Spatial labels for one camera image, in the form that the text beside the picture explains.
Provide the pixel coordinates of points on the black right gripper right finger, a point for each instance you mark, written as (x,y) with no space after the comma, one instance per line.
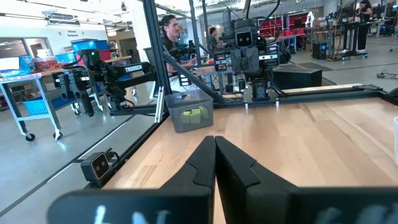
(248,193)

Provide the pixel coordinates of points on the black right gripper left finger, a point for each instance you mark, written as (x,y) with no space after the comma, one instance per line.
(192,199)

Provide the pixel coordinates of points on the green block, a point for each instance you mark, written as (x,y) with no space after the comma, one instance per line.
(196,116)
(185,117)

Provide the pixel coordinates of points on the background Trossen robot arm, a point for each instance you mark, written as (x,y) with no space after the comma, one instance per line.
(133,74)

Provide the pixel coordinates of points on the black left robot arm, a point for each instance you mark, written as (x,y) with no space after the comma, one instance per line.
(259,88)

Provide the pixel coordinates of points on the person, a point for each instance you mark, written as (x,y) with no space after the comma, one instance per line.
(171,40)
(364,21)
(214,37)

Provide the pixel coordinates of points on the black floor case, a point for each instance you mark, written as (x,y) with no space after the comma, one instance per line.
(297,77)

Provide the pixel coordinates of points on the red tool cabinet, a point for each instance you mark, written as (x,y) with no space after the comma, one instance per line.
(297,23)

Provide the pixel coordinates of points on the grey translucent plastic bin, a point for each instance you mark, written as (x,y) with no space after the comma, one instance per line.
(189,99)

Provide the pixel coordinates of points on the background workbench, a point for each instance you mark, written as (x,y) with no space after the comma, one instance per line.
(351,31)

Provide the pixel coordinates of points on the red plastic crate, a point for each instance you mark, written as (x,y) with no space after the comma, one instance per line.
(105,55)

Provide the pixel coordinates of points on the blue plastic bin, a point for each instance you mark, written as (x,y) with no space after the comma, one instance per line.
(65,57)
(90,45)
(37,106)

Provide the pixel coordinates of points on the grey wheeled cart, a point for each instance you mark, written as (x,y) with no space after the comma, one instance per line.
(43,90)

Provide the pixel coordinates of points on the blue cardboard box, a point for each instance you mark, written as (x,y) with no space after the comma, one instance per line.
(15,65)

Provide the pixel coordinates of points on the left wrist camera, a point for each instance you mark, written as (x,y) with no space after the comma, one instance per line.
(244,39)

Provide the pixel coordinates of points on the silver frame standoff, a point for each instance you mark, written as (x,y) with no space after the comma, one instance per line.
(276,103)
(246,107)

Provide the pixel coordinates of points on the silver frame bracket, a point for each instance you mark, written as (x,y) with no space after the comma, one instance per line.
(160,104)

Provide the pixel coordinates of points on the small black table camera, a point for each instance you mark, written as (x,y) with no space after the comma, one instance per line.
(95,166)

